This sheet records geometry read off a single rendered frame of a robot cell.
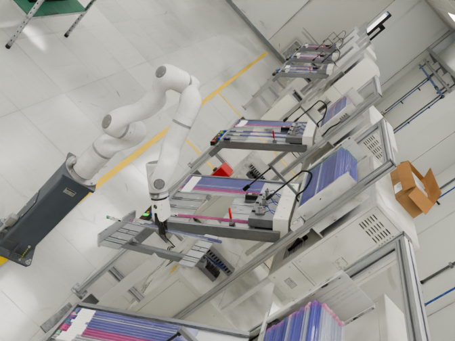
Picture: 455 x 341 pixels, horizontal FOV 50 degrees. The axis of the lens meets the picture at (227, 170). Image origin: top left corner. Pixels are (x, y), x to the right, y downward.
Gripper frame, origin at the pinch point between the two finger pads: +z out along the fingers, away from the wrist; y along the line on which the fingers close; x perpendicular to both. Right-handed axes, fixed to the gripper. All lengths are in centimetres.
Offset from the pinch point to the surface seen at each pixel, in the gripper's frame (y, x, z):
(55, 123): 126, 151, -30
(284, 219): 44, -46, 10
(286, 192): 78, -40, 6
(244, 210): 65, -17, 13
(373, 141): 190, -82, 1
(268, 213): 53, -35, 10
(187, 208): 59, 15, 11
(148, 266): 7.9, 14.8, 23.7
